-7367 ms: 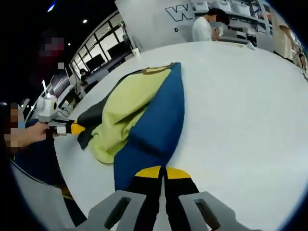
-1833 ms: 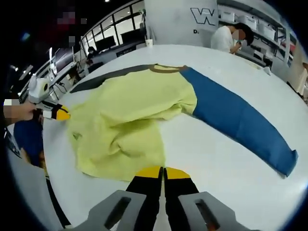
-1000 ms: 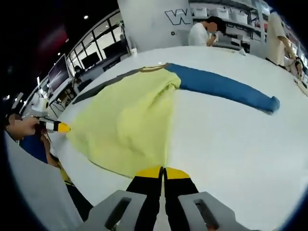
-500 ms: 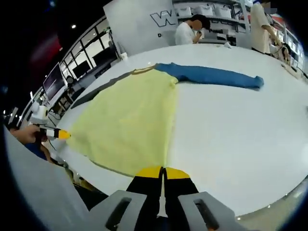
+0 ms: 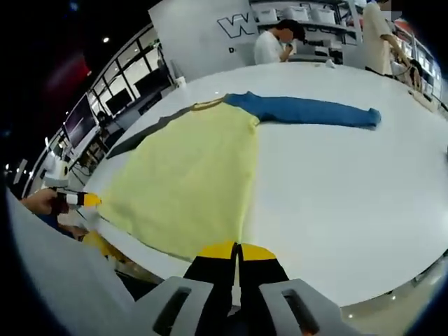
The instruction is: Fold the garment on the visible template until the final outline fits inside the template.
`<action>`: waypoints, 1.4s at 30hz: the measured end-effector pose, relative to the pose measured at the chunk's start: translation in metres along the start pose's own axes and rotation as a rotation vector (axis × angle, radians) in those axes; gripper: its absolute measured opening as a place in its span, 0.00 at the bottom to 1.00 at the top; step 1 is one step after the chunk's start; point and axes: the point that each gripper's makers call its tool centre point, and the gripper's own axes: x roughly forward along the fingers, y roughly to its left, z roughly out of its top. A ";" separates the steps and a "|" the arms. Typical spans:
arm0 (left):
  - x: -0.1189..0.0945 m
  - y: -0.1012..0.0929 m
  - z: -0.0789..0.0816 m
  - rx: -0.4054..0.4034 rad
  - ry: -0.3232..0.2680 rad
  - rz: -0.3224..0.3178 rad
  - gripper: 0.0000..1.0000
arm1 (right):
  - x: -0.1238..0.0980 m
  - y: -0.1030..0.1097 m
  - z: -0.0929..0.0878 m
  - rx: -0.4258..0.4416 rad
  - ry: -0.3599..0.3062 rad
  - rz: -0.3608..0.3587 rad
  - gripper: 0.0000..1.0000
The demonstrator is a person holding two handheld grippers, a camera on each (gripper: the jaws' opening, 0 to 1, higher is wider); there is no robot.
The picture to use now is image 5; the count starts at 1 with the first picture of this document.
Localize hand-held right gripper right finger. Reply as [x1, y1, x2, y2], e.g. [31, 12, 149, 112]
[239, 242, 342, 336]

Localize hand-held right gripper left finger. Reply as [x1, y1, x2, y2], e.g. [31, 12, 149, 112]
[134, 240, 240, 336]

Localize yellow and blue garment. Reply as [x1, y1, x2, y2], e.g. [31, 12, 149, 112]
[97, 90, 382, 302]

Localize person's left hand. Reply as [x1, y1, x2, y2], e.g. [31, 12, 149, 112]
[34, 188, 70, 215]

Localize yellow chair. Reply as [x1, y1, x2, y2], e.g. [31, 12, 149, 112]
[82, 230, 123, 262]

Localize monitor with purple screen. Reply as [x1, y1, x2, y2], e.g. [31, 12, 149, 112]
[62, 92, 98, 150]

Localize black monitor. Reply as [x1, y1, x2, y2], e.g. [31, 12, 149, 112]
[104, 89, 130, 113]
[134, 69, 164, 101]

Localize ceiling spotlights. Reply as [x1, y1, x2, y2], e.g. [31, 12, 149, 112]
[85, 34, 111, 78]

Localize grey metal shelving rack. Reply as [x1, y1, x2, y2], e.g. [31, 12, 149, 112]
[250, 0, 365, 66]

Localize white storage bin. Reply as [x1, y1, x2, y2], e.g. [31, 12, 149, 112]
[282, 6, 311, 22]
[311, 6, 339, 24]
[257, 8, 281, 25]

